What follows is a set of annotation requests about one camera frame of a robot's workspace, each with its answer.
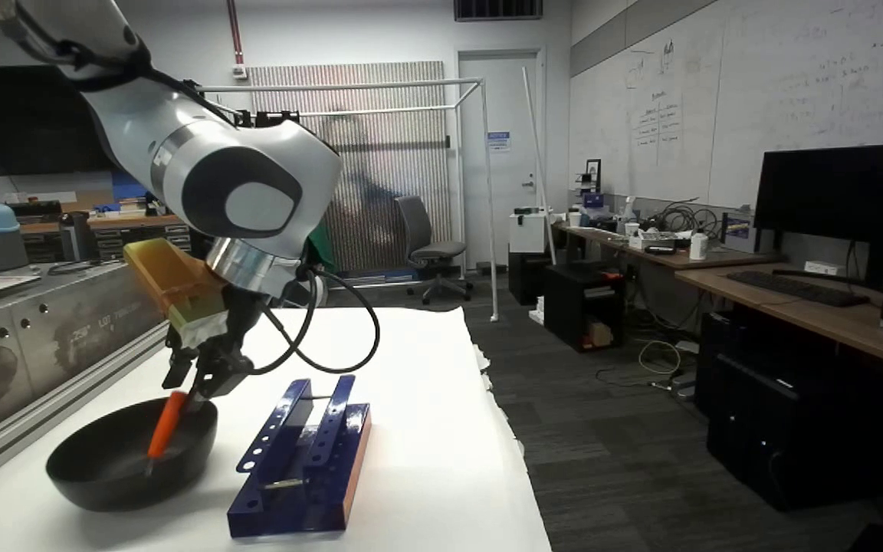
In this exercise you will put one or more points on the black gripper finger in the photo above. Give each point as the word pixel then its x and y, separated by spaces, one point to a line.
pixel 215 381
pixel 172 370

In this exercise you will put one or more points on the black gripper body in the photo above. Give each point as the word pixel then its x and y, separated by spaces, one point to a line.
pixel 233 316

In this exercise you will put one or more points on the orange handled tool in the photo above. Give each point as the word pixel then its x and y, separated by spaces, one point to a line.
pixel 167 425

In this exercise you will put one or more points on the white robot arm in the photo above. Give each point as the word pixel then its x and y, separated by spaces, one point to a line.
pixel 255 191

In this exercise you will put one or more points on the black bowl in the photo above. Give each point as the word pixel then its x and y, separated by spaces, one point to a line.
pixel 106 468

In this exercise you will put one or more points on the blue and orange tool holder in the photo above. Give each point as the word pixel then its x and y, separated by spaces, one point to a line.
pixel 306 463

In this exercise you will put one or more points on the grey office chair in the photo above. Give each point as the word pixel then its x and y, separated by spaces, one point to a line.
pixel 433 260

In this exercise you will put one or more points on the white paper sheet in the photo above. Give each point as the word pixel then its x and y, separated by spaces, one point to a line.
pixel 443 471

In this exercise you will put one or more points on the white door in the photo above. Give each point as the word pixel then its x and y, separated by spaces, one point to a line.
pixel 498 148

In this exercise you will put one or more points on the black keyboard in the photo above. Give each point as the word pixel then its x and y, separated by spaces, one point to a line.
pixel 797 288

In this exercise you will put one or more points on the black computer monitor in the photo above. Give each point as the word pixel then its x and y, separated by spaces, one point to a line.
pixel 834 191

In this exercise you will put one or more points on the yellow wrist camera box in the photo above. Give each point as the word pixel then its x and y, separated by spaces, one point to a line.
pixel 182 288

